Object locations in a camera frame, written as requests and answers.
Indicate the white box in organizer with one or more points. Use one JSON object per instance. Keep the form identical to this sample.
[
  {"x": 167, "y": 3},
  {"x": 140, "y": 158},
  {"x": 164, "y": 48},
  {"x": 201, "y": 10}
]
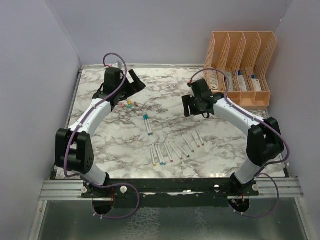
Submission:
[{"x": 256, "y": 83}]

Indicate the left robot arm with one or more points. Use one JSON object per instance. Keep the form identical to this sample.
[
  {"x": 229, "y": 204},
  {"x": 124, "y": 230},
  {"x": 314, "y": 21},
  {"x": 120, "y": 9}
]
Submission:
[{"x": 73, "y": 146}]

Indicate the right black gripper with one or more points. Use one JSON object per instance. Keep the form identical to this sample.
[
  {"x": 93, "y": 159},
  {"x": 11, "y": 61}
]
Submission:
[{"x": 187, "y": 102}]

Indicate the green cap marker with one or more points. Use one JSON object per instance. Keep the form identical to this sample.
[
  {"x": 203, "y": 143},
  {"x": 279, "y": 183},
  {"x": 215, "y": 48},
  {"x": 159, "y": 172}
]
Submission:
[
  {"x": 149, "y": 125},
  {"x": 152, "y": 156}
]

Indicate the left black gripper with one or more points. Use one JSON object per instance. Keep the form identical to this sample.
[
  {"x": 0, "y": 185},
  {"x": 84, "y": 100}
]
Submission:
[{"x": 134, "y": 87}]

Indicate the magenta cap marker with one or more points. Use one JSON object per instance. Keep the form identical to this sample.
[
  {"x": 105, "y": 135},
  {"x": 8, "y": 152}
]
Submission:
[{"x": 168, "y": 153}]

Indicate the peach plastic file organizer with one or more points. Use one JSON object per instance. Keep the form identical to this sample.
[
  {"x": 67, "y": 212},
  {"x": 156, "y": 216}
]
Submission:
[{"x": 243, "y": 53}]

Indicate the light blue cap marker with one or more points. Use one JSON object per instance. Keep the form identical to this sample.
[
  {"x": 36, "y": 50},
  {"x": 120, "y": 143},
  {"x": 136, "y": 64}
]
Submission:
[{"x": 159, "y": 150}]

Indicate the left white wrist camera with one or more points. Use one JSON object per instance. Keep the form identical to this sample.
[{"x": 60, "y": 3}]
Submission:
[{"x": 117, "y": 65}]

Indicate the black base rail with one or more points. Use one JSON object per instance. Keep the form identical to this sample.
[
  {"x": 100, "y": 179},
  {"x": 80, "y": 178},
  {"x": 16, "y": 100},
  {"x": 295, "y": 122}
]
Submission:
[{"x": 168, "y": 192}]

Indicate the brown cap marker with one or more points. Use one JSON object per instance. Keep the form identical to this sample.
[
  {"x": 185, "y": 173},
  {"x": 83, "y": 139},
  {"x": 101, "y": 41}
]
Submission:
[{"x": 200, "y": 137}]

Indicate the pink cap marker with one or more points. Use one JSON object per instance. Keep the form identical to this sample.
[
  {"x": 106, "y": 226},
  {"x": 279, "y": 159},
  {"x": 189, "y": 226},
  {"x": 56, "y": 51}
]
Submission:
[{"x": 176, "y": 151}]

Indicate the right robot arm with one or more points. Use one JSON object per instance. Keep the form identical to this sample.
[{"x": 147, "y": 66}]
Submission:
[{"x": 264, "y": 141}]

